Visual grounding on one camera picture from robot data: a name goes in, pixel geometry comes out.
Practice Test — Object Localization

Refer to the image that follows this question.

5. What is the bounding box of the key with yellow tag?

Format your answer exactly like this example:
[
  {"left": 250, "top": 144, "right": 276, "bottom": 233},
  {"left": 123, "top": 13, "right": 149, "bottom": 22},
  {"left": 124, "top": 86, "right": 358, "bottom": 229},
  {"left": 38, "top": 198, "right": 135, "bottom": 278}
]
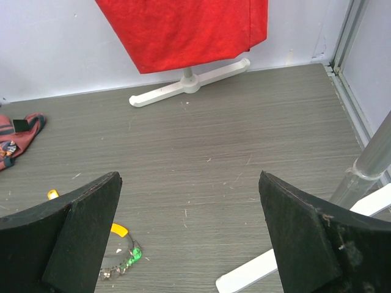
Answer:
[{"left": 47, "top": 189, "right": 59, "bottom": 200}]

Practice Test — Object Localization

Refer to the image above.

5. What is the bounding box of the key with green tag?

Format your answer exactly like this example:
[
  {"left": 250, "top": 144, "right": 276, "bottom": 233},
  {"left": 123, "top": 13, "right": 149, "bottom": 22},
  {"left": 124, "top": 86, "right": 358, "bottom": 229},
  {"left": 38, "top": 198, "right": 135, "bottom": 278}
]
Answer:
[{"left": 126, "top": 247, "right": 142, "bottom": 267}]

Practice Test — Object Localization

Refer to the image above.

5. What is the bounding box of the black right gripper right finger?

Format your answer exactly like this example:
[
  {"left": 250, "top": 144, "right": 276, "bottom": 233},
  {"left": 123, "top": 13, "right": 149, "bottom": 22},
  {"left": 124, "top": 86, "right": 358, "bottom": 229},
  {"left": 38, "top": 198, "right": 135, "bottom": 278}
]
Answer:
[{"left": 258, "top": 172, "right": 390, "bottom": 292}]

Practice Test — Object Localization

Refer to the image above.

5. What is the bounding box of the crumpled dusty red garment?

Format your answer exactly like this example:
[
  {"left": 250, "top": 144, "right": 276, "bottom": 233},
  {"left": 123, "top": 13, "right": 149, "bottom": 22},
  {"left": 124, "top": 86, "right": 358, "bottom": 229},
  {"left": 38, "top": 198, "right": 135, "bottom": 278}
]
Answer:
[{"left": 1, "top": 113, "right": 46, "bottom": 170}]

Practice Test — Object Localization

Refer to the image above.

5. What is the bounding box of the aluminium frame post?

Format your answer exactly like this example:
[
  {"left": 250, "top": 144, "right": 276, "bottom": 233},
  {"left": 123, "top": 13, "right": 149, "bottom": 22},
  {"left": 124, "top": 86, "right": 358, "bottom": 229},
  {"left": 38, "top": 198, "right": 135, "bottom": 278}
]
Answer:
[{"left": 330, "top": 1, "right": 390, "bottom": 148}]

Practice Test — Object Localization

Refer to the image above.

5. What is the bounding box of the white garment rack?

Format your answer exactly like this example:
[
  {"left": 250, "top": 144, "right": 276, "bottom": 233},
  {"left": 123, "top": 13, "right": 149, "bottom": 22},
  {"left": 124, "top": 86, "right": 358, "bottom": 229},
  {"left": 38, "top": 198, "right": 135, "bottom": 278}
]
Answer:
[{"left": 129, "top": 59, "right": 390, "bottom": 292}]

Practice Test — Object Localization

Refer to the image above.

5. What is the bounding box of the red cloth on hanger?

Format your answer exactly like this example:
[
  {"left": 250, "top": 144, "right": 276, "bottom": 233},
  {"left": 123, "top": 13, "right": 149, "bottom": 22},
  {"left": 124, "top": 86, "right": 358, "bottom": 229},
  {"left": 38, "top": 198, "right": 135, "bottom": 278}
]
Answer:
[{"left": 97, "top": 0, "right": 268, "bottom": 74}]

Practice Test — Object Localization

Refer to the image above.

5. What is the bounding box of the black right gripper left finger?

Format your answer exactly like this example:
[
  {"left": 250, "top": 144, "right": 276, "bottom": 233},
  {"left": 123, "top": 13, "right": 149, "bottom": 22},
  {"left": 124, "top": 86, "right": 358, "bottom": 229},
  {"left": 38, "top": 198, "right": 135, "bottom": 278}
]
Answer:
[{"left": 1, "top": 172, "right": 122, "bottom": 293}]

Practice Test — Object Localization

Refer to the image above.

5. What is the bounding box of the large keyring with yellow grip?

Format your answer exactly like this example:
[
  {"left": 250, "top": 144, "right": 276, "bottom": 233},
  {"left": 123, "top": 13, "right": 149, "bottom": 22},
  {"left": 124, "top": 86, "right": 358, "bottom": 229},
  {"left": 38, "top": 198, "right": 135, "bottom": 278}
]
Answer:
[{"left": 99, "top": 223, "right": 142, "bottom": 281}]

